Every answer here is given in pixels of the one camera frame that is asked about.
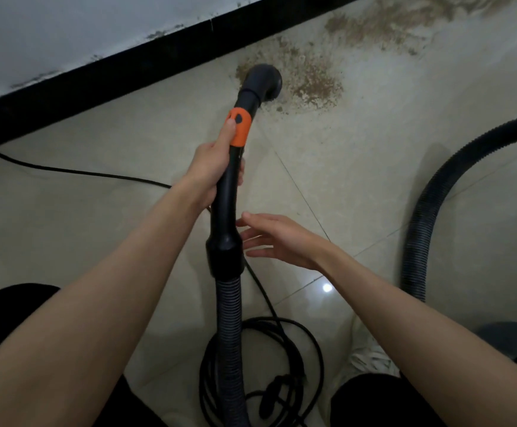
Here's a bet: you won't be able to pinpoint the person's right hand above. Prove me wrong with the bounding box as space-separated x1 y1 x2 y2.
236 212 337 276

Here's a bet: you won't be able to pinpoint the person's left hand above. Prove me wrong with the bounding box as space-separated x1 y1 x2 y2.
183 117 246 214

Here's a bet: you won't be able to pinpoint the black ribbed vacuum hose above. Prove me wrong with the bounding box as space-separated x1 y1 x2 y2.
205 63 517 427

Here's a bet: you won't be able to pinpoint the black power cord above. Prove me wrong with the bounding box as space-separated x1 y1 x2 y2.
0 148 326 427

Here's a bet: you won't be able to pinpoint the brown dirt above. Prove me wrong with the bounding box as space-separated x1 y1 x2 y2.
234 0 517 114

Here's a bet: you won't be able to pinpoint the grey vacuum cleaner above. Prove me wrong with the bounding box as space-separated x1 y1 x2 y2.
474 321 517 383

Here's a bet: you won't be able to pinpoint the person's right forearm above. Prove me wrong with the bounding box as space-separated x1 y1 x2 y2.
316 248 517 427

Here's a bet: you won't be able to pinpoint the person's left forearm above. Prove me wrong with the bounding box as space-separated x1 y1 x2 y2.
0 180 206 427

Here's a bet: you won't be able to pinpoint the person's right shoe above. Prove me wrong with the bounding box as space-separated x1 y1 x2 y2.
347 315 401 383

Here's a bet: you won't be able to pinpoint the black baseboard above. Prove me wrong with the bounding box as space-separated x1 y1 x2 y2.
0 0 371 155

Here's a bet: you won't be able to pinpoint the black trousers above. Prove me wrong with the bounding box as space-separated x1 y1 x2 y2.
0 283 446 427

